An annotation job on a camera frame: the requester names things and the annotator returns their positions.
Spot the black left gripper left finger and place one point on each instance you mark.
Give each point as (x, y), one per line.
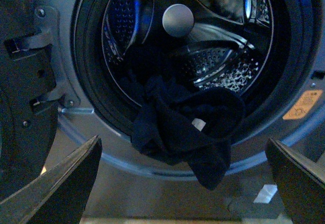
(60, 195)

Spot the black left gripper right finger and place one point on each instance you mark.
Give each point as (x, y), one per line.
(300, 182)

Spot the dark navy garment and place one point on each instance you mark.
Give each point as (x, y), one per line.
(178, 125)

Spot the black washing machine door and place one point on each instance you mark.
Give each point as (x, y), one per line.
(28, 125)

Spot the grey front-load washing machine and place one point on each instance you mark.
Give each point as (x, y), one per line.
(267, 51)

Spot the white tape piece on floor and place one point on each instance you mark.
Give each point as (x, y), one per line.
(266, 194)

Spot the orange warning sticker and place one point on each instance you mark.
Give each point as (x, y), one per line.
(303, 105)

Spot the grey metal door hinge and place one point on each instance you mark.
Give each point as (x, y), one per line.
(47, 20)

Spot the grey round drum hub cap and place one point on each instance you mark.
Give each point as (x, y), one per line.
(178, 20)

